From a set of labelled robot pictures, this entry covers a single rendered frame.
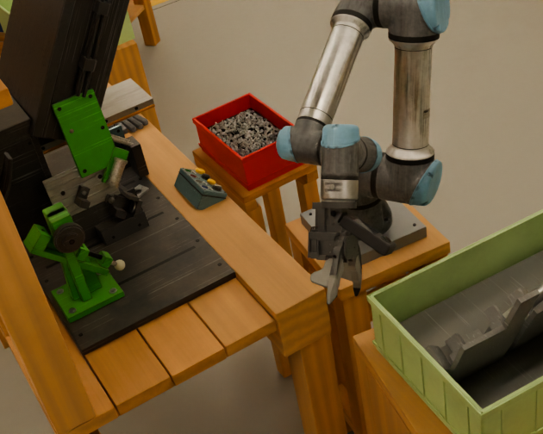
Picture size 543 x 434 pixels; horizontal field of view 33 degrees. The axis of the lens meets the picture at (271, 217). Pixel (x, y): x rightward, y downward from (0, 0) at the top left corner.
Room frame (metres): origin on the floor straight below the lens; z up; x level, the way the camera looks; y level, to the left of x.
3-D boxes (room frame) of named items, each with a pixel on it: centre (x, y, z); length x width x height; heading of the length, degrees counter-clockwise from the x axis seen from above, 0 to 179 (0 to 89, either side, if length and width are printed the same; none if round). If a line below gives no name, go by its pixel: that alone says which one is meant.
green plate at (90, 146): (2.13, 0.44, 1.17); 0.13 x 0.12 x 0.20; 24
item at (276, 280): (2.28, 0.27, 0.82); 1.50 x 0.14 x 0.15; 24
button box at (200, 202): (2.12, 0.18, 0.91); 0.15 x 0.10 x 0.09; 24
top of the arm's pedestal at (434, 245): (1.86, -0.23, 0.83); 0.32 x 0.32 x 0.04; 18
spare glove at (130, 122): (2.59, 0.41, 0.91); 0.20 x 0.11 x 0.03; 31
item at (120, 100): (2.28, 0.47, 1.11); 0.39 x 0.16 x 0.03; 114
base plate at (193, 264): (2.17, 0.53, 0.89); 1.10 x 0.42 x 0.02; 24
